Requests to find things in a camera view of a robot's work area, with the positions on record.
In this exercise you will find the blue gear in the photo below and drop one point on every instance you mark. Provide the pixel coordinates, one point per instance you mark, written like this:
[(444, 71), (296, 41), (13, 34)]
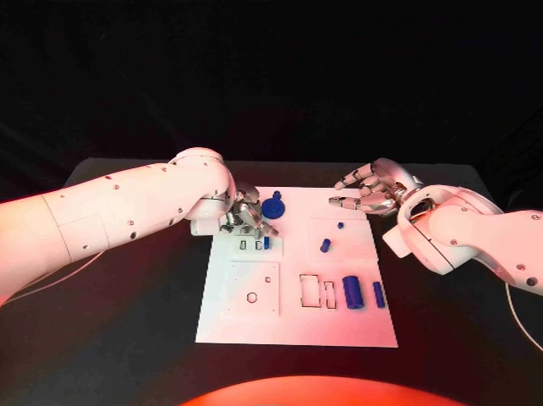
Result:
[(273, 207)]

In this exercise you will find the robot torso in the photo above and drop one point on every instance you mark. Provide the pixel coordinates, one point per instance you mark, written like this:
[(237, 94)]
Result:
[(322, 391)]

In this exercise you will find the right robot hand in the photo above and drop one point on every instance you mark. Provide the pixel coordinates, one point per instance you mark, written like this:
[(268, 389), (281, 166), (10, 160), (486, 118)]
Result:
[(377, 193)]

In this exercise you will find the small blue plug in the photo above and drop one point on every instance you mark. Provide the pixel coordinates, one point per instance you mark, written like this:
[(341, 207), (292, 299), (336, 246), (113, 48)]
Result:
[(267, 243)]

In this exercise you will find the thin blue cylinder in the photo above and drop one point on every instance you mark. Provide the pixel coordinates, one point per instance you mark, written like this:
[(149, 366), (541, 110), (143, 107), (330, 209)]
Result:
[(380, 294)]

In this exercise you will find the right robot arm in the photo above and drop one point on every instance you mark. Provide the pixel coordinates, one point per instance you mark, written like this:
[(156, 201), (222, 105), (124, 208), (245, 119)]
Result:
[(473, 234)]

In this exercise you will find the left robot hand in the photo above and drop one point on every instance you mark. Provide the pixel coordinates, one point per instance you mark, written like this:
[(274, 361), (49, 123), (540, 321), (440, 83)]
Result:
[(248, 215)]

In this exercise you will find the white task board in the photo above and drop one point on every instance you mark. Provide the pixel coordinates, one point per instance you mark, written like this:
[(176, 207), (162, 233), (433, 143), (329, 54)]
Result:
[(294, 285)]

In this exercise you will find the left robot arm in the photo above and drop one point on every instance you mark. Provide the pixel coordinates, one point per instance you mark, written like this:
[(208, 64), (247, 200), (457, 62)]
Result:
[(116, 209)]

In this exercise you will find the thick blue cylinder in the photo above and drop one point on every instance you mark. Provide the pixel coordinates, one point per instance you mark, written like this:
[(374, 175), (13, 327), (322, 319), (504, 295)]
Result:
[(354, 291)]

